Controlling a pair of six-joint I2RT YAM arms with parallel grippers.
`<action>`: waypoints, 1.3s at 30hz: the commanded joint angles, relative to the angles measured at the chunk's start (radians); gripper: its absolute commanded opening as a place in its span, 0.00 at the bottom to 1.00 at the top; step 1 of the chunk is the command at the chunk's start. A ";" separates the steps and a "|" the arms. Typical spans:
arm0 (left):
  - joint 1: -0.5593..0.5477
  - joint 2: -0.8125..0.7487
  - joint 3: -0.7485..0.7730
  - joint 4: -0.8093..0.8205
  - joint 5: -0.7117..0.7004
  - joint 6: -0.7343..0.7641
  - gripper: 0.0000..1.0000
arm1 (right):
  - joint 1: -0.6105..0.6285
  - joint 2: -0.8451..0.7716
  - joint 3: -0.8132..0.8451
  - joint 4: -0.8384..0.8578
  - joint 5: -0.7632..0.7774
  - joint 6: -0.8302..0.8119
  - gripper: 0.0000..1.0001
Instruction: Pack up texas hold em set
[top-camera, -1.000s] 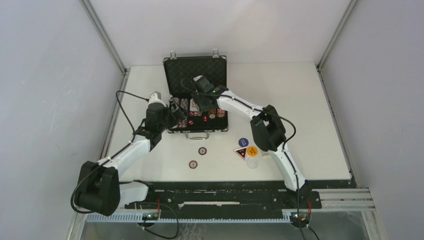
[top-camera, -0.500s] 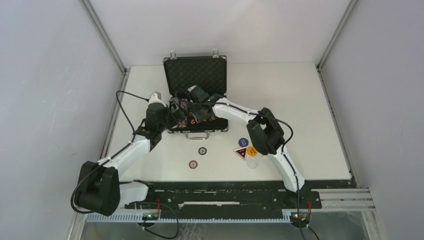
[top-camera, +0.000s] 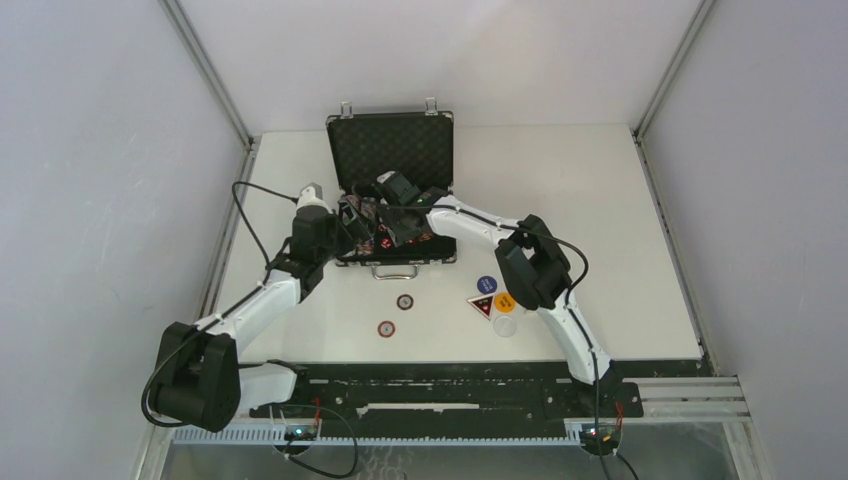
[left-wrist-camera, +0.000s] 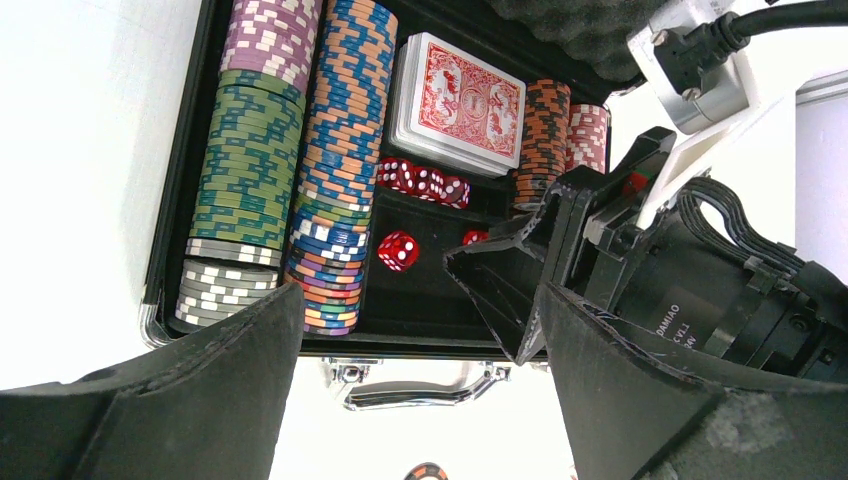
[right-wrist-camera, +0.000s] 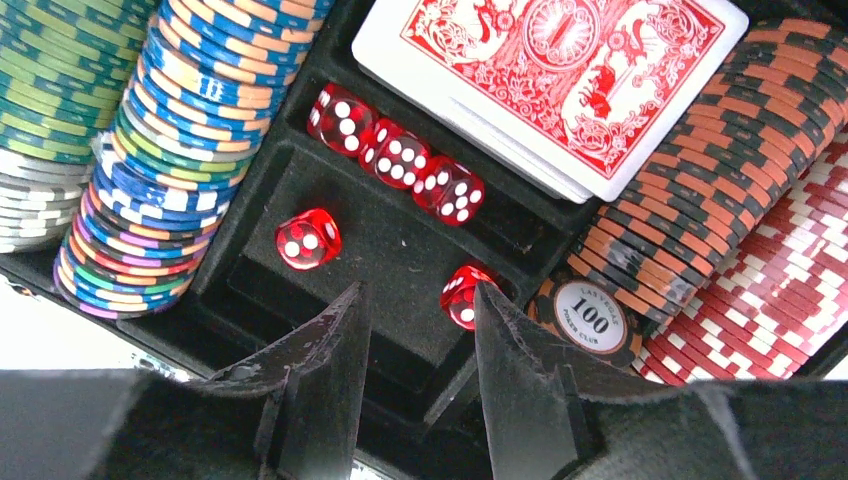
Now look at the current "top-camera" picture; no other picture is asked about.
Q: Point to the clear dealer button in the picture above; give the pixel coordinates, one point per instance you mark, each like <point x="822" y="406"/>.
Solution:
<point x="505" y="326"/>

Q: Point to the controller board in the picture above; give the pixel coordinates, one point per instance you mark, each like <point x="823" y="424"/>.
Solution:
<point x="604" y="433"/>
<point x="300" y="433"/>

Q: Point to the black aluminium poker case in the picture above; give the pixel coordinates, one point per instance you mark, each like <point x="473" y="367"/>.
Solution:
<point x="418" y="144"/>

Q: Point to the orange black poker chip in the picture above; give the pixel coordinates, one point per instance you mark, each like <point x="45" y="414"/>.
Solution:
<point x="405" y="302"/>

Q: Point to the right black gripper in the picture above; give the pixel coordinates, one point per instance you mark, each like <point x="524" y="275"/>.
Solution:
<point x="399" y="235"/>

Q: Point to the red triangular all-in button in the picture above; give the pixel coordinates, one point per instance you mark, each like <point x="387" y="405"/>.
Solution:
<point x="482" y="305"/>

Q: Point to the red poker chip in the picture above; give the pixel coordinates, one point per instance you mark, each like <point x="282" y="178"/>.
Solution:
<point x="386" y="329"/>

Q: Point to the white cable duct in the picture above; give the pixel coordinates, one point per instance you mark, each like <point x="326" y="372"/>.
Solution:
<point x="268" y="435"/>

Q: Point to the left controller board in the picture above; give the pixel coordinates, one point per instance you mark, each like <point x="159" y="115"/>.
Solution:
<point x="300" y="433"/>

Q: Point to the right controller board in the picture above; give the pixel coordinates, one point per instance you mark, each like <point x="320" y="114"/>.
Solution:
<point x="604" y="433"/>

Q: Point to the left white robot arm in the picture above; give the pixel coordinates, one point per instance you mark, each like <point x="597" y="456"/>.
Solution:
<point x="198" y="379"/>

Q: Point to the blue small blind button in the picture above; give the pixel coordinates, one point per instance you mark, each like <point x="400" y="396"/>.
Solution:
<point x="487" y="285"/>

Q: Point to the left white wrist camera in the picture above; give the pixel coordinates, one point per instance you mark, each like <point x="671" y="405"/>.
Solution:
<point x="310" y="196"/>

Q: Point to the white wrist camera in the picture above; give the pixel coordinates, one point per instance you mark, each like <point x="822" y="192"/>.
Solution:
<point x="310" y="196"/>
<point x="389" y="178"/>

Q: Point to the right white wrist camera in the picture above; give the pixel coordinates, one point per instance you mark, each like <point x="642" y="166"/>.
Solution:
<point x="389" y="178"/>

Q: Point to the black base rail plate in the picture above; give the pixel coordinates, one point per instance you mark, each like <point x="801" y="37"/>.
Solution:
<point x="479" y="399"/>

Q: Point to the orange big blind button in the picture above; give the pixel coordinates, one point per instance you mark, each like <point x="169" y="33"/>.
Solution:
<point x="504" y="302"/>

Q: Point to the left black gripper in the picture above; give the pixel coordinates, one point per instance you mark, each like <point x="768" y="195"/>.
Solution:
<point x="353" y="234"/>

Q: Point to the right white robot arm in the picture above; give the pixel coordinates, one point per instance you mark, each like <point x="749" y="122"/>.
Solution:
<point x="532" y="264"/>

